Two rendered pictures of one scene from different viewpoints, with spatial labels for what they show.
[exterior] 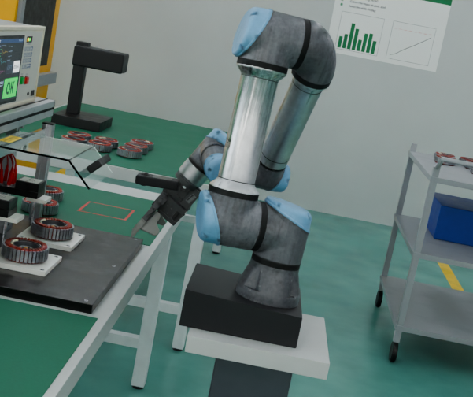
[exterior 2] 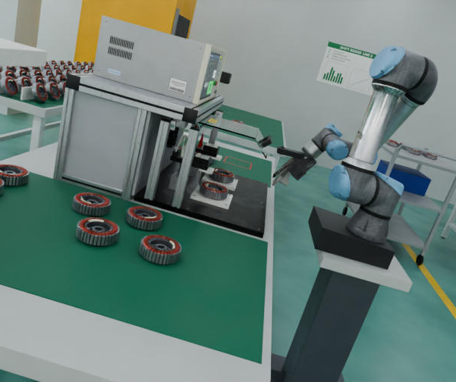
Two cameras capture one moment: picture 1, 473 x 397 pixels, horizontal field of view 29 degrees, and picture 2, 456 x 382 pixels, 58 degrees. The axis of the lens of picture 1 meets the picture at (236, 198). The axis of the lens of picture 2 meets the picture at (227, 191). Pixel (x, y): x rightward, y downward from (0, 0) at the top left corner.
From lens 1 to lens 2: 0.75 m
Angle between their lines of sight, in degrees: 6
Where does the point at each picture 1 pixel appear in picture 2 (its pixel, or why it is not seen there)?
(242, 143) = (372, 137)
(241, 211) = (365, 181)
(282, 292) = (381, 233)
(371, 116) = (335, 116)
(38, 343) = (243, 263)
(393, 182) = not seen: hidden behind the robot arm
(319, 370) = (404, 286)
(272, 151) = not seen: hidden behind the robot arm
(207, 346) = (334, 265)
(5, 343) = (223, 262)
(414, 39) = (363, 78)
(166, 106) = (233, 102)
